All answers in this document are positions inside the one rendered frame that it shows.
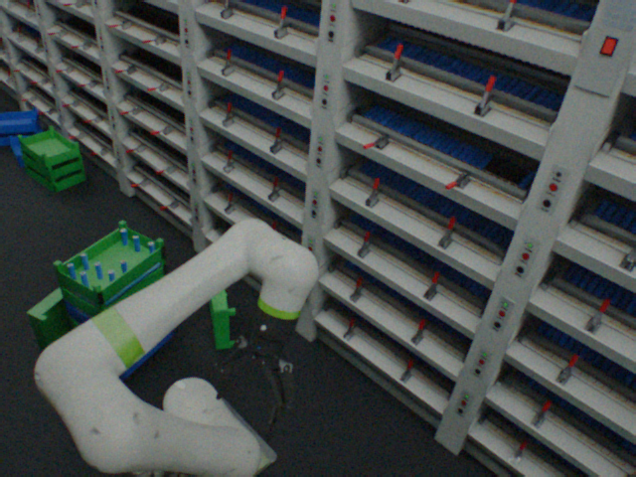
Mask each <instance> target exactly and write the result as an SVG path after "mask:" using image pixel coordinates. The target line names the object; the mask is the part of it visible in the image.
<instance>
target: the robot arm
mask: <svg viewBox="0 0 636 477"><path fill-rule="evenodd" d="M250 273H251V274H253V275H254V276H256V277H257V278H258V279H259V280H260V281H261V283H263V285H261V288H262V290H260V293H259V296H258V299H257V304H256V307H255V310H254V313H253V316H252V319H251V323H250V325H251V328H252V332H251V335H250V340H249V342H248V341H247V340H246V338H245V335H241V336H239V337H237V338H236V340H235V342H234V345H233V346H232V347H231V348H230V349H229V350H228V351H227V352H226V353H225V354H224V355H222V356H221V357H220V358H219V359H218V360H217V361H216V362H215V366H216V367H219V368H220V370H221V372H220V376H219V379H218V383H219V384H220V386H219V389H218V392H216V390H215V389H214V388H213V387H212V386H211V385H210V384H209V383H208V382H206V381H204V380H201V379H185V380H182V381H179V382H177V383H176V384H174V385H173V386H171V387H170V388H169V389H168V390H167V392H166V393H165V397H164V410H162V409H159V408H157V407H155V406H153V405H151V404H149V403H147V402H145V401H143V400H142V399H140V398H139V397H137V396H136V395H135V394H133V393H132V392H131V391H130V390H129V389H128V388H127V387H126V386H125V385H124V384H123V383H122V382H121V381H120V379H119V378H118V377H119V376H121V375H122V374H123V373H124V372H126V371H127V370H128V369H129V368H130V367H132V366H133V365H134V364H135V363H136V362H138V361H139V360H140V359H141V358H142V357H143V356H145V355H146V354H147V353H148V352H149V351H150V350H152V349H153V348H154V347H155V346H156V345H157V344H158V343H159V342H161V341H162V340H163V339H164V338H165V337H166V336H167V335H168V334H169V333H170V332H172V331H173V330H174V329H175V328H176V327H177V326H178V325H180V324H181V323H182V322H183V321H184V320H186V319H187V318H188V317H189V316H191V315H192V314H193V312H194V311H196V310H197V309H198V308H199V307H201V306H202V305H203V304H205V303H206V302H207V301H209V300H210V299H211V298H213V297H214V296H215V295H217V294H218V293H220V292H221V291H222V290H224V289H225V288H228V287H229V286H231V285H232V284H234V283H235V282H237V281H238V280H240V279H242V278H243V277H245V276H246V275H248V274H250ZM317 277H318V265H317V261H316V259H315V257H314V255H313V254H312V253H311V252H310V251H309V250H308V249H307V248H305V247H303V246H301V245H299V244H297V243H295V241H292V240H290V239H288V238H285V237H283V236H282V235H280V234H279V233H278V232H276V231H275V230H274V229H272V228H271V227H270V226H269V225H268V224H266V223H265V222H262V221H259V220H254V219H248V220H243V221H240V222H238V223H237V224H235V225H234V226H233V227H232V228H231V229H229V230H228V231H226V232H225V233H224V234H223V235H222V236H221V237H219V238H218V239H217V240H215V241H214V242H213V244H212V245H211V246H209V247H208V248H207V249H205V250H203V251H202V252H201V253H199V254H198V255H196V256H195V257H193V258H192V259H191V260H189V261H188V262H186V263H185V264H183V265H181V266H179V267H178V268H176V269H175V270H173V271H171V272H170V273H168V274H167V275H165V276H164V277H162V278H160V279H159V280H157V281H156V282H154V284H152V285H150V286H149V287H147V288H145V289H143V290H141V291H140V292H138V293H136V294H134V295H132V296H130V297H128V298H126V299H125V300H123V301H121V302H119V303H117V304H115V305H114V306H112V307H110V308H108V309H107V310H106V311H104V312H102V313H100V314H99V315H97V316H95V317H94V318H92V319H90V320H89V321H87V322H85V323H84V324H82V325H80V326H79V327H77V328H75V329H74V330H72V332H70V333H69V334H67V335H65V336H64V337H62V339H60V340H59V341H55V342H54V343H52V344H51V345H50V346H48V347H47V348H46V349H45V350H44V351H43V352H42V354H41V355H40V356H39V358H38V360H37V362H36V369H35V381H36V385H37V387H38V389H39V391H40V393H41V394H42V395H43V396H44V397H45V398H46V400H47V401H48V402H49V403H50V404H51V405H52V408H53V409H54V410H55V411H56V412H57V413H58V414H59V416H60V417H61V419H62V420H63V422H64V423H65V425H66V427H67V428H68V430H69V432H70V434H71V436H72V438H73V440H74V442H75V444H76V446H77V448H78V451H79V454H80V456H81V458H82V459H83V461H84V462H85V463H86V464H87V465H88V466H90V467H91V468H93V469H94V470H96V471H99V472H102V473H109V474H114V473H122V472H130V471H134V472H138V471H144V472H142V473H141V474H139V475H135V476H133V477H161V476H164V477H180V474H181V473H183V474H186V475H196V476H199V477H251V476H252V475H253V474H254V473H255V471H256V469H257V467H258V464H259V461H260V448H259V445H258V442H257V440H256V439H255V437H254V436H253V435H252V434H251V433H250V432H249V430H248V429H247V428H246V427H245V426H244V425H243V423H242V422H241V421H240V420H239V419H238V418H237V417H236V416H235V414H234V413H233V412H232V411H230V410H229V409H228V407H227V406H226V405H225V403H224V402H223V401H222V397H223V396H224V395H225V394H226V392H227V388H228V385H229V382H230V379H231V376H232V373H233V370H232V369H234V368H236V367H238V366H240V365H243V364H245V363H248V362H249V363H250V364H252V366H253V367H255V368H258V369H259V370H260V371H262V372H265V373H266V376H267V377H268V378H269V381H270V383H271V386H272V390H273V393H274V396H275V399H276V404H275V405H274V406H273V409H272V411H271V414H270V417H269V420H268V423H267V426H266V429H265V430H266V431H270V430H271V429H272V428H273V427H274V424H275V422H276V419H280V418H281V417H282V416H283V414H284V411H285V408H286V407H287V409H292V408H293V407H294V406H295V405H296V397H295V389H294V381H293V368H294V363H293V362H290V363H286V362H284V361H282V360H281V355H282V352H283V350H284V347H285V344H286V341H287V340H291V339H292V338H293V335H294V332H295V329H296V326H297V323H298V320H299V317H300V314H301V311H302V309H303V306H304V303H305V301H306V299H307V296H308V294H309V292H310V291H311V289H312V288H313V286H314V284H315V282H316V280H317ZM243 347H245V349H246V353H247V355H246V356H244V357H242V358H240V359H238V360H236V361H233V362H231V363H229V364H226V363H225V361H226V360H228V359H229V358H230V357H231V356H232V355H233V354H234V353H235V352H236V351H237V350H239V349H242V348H243ZM277 366H280V368H281V370H280V372H282V382H281V379H280V376H279V374H278V372H279V371H278V368H277ZM271 370H272V371H271ZM282 383H283V386H282Z"/></svg>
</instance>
